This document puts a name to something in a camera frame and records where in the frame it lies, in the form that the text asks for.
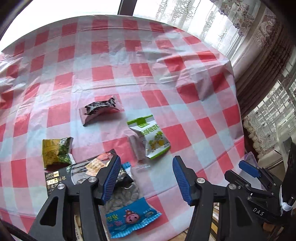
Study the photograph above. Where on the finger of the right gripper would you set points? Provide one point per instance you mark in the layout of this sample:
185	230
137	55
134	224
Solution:
248	168

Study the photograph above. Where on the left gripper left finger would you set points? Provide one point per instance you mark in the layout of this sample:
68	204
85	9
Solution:
107	177

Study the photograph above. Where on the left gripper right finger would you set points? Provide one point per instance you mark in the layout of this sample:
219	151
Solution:
186	179

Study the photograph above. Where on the green gold snack pack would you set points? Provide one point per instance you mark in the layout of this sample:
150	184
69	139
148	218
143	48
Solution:
57	152

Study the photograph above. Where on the clear banana chip pack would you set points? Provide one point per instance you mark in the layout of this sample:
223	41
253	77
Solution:
121	197

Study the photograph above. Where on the black cracker snack pack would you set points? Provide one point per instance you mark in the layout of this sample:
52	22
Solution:
77	173

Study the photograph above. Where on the green white ginkgo snack pack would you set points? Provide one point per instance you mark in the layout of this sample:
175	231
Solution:
151	136

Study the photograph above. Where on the pink black snack pack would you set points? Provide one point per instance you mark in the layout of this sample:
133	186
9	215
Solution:
96	108

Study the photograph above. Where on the red checkered tablecloth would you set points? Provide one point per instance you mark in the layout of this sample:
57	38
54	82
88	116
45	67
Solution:
86	86

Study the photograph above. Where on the pink floral curtain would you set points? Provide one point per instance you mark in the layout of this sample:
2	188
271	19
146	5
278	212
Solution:
268	32

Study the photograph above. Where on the white lace curtain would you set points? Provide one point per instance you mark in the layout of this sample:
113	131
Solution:
201	19

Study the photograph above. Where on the dark window frame post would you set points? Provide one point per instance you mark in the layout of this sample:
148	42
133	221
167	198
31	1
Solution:
127	7

